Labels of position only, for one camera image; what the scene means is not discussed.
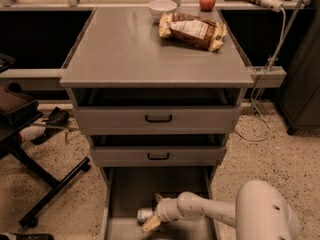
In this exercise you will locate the black chair stand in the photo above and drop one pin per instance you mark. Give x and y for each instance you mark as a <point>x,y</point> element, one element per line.
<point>18,111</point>

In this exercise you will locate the dark cabinet at right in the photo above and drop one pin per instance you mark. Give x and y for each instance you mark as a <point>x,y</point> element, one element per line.
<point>299,96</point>

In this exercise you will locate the middle grey drawer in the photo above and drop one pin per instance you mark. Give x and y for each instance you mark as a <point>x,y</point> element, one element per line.
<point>137,156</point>

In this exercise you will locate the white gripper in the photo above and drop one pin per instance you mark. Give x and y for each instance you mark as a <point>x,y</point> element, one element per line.
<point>165,208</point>

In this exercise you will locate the black middle drawer handle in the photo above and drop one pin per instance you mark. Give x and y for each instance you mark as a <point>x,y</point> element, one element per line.
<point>158,157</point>

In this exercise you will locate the red apple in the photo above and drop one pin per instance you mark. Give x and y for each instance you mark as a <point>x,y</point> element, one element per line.
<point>207,5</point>

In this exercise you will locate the black shoe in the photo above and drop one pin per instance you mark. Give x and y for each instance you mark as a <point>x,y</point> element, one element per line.
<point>55,121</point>

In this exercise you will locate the white bowl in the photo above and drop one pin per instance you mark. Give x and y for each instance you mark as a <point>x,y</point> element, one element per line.
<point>158,7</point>

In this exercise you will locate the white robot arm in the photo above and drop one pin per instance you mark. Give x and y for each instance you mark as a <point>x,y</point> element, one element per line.
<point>260,212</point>

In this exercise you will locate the black top drawer handle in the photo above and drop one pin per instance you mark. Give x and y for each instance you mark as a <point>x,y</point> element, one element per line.
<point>158,119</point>

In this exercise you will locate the top grey drawer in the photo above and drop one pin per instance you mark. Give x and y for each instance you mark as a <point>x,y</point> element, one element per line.
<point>130,120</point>

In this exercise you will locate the black drawer handle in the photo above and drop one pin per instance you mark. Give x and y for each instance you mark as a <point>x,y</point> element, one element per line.
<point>158,119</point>
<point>158,157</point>

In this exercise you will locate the bottom open grey drawer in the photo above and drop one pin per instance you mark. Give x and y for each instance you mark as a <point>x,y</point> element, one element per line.
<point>129,189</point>

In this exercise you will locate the brown chip bag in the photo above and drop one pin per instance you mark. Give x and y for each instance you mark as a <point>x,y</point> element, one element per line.
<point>192,30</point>

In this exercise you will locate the grey drawer cabinet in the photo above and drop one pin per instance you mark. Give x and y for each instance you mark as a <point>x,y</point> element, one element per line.
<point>120,61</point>

